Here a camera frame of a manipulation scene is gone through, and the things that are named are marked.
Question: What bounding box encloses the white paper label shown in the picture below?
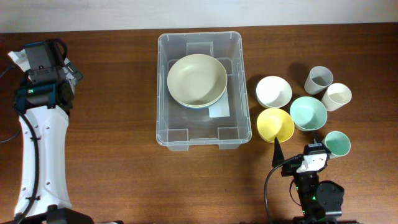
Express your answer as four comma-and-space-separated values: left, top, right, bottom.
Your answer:
208, 91, 230, 118

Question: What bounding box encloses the grey plastic cup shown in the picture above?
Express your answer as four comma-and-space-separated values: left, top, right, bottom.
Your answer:
304, 66, 333, 95

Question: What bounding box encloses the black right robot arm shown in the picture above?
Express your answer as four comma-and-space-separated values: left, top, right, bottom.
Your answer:
272, 138, 345, 223

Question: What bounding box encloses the beige plate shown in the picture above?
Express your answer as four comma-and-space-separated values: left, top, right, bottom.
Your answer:
167, 54, 228, 106

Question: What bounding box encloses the white plastic bowl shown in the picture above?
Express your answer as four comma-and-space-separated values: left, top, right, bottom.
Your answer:
256, 76, 292, 108

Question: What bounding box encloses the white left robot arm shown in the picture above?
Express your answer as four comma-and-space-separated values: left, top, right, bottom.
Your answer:
9, 50, 93, 223

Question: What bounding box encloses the green plastic cup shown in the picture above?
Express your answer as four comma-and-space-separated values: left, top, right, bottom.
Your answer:
322, 131, 351, 159

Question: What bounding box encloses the white plastic cup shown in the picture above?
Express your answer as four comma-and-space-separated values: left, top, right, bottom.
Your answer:
321, 83, 352, 111

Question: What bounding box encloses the clear plastic storage container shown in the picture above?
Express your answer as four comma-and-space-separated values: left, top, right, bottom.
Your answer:
156, 31, 252, 151

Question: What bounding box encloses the yellow plastic bowl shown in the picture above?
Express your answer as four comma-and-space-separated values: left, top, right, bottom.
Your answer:
256, 108, 295, 143

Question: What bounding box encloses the dark blue plastic plate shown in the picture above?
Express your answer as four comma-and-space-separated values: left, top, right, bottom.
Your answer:
174, 93, 225, 109

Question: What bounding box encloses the mint green plastic bowl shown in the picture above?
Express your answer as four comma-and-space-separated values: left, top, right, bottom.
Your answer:
290, 96, 328, 131

